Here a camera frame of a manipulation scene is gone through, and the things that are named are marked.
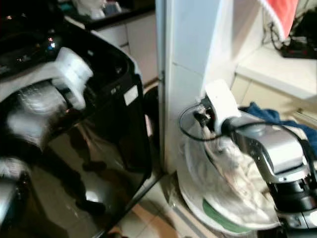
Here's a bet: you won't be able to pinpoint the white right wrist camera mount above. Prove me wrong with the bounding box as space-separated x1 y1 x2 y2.
204 79 243 134

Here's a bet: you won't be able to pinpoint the green cloth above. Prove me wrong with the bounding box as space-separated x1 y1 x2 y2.
202 198 256 234

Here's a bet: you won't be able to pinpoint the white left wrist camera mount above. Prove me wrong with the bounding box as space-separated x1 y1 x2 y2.
55 47 94 111

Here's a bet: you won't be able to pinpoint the blue cloth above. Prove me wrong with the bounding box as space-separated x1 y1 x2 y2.
242 102 309 133

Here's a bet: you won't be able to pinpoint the white object on counter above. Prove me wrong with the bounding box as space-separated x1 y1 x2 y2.
72 0 110 20

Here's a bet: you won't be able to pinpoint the white base cabinet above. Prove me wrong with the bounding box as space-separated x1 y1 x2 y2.
104 11 160 86

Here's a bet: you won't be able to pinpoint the white shelf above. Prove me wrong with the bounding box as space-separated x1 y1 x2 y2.
234 46 317 104

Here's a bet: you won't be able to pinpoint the red hanging cloth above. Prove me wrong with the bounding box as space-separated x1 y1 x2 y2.
259 0 301 41

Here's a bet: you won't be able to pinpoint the black countertop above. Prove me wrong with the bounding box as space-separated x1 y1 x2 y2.
59 0 158 31

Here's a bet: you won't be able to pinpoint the black tangled cables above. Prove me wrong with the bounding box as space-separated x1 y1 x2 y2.
264 7 317 60

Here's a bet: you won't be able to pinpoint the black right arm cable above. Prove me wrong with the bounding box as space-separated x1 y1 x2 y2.
179 105 233 143

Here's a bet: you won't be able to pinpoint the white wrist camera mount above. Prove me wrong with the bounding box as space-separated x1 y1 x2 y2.
55 47 94 111
204 79 243 134

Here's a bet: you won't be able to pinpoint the black top-load washing machine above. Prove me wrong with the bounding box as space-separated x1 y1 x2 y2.
0 21 154 238

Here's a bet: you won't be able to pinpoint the beige garment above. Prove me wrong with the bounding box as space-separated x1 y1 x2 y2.
184 121 280 230

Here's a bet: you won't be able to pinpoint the white round laundry basket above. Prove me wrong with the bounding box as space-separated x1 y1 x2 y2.
175 133 285 235

